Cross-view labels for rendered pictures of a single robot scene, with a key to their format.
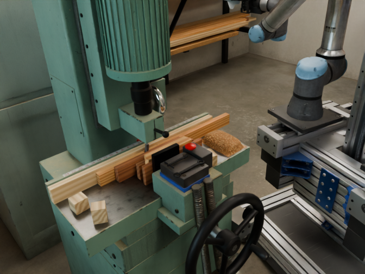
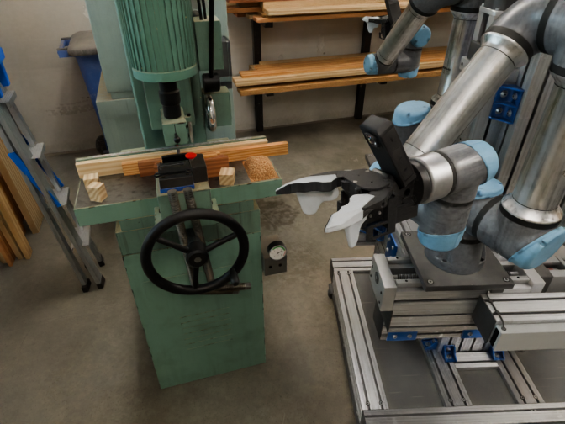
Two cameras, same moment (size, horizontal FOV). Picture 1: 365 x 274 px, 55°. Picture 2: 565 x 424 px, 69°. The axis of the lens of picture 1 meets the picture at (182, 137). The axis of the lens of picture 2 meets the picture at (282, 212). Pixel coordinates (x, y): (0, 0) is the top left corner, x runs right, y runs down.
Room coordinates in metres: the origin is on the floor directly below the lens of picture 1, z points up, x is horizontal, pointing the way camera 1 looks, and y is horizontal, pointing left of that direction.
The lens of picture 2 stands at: (-0.03, -0.65, 1.53)
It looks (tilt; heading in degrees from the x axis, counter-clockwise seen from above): 35 degrees down; 23
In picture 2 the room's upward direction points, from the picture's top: straight up
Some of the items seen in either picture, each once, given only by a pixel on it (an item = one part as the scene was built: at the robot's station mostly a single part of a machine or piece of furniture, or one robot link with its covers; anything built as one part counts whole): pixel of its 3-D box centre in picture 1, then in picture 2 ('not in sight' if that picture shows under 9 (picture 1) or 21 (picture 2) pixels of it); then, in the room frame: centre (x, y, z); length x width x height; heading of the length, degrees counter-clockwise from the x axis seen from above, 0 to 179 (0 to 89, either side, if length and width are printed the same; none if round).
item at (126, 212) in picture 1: (169, 185); (183, 192); (0.83, 0.05, 0.87); 0.61 x 0.30 x 0.06; 130
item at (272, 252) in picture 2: (250, 215); (276, 251); (0.92, -0.23, 0.65); 0.06 x 0.04 x 0.08; 130
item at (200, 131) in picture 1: (171, 144); (208, 157); (0.98, 0.04, 0.92); 0.54 x 0.02 x 0.04; 130
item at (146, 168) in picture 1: (174, 160); (192, 170); (0.87, 0.03, 0.93); 0.22 x 0.01 x 0.06; 130
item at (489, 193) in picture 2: not in sight; (472, 204); (0.91, -0.75, 0.98); 0.13 x 0.12 x 0.14; 51
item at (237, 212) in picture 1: (234, 219); (271, 254); (0.98, -0.18, 0.58); 0.12 x 0.08 x 0.08; 40
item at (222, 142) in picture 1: (222, 138); (259, 164); (1.00, -0.13, 0.92); 0.14 x 0.09 x 0.04; 40
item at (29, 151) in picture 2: not in sight; (42, 185); (1.01, 0.97, 0.58); 0.27 x 0.25 x 1.16; 133
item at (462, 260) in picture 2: not in sight; (457, 241); (0.91, -0.75, 0.87); 0.15 x 0.15 x 0.10
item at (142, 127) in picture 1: (141, 123); (175, 127); (0.93, 0.12, 1.03); 0.14 x 0.07 x 0.09; 40
